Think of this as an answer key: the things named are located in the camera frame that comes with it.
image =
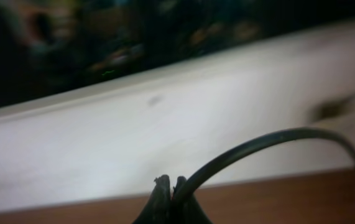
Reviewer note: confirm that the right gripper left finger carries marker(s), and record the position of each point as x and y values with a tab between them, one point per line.
156	210

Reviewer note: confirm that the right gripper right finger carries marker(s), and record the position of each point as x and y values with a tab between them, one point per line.
189	211

